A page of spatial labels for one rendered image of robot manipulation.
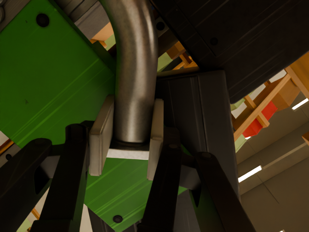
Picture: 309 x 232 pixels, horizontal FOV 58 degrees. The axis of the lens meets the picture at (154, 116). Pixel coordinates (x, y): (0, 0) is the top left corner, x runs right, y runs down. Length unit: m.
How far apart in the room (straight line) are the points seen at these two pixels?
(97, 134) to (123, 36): 0.07
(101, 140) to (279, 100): 4.14
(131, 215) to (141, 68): 0.16
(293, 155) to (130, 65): 7.68
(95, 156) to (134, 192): 0.12
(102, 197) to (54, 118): 0.09
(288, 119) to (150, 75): 9.56
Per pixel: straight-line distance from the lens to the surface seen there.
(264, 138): 9.77
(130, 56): 0.19
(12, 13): 0.27
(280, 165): 7.88
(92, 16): 0.82
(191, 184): 0.16
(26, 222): 6.71
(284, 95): 4.29
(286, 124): 9.76
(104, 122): 0.18
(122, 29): 0.19
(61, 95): 0.25
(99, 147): 0.17
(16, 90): 0.26
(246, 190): 8.07
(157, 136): 0.16
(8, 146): 0.45
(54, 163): 0.16
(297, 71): 1.03
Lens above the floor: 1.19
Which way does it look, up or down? 2 degrees up
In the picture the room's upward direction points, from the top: 142 degrees clockwise
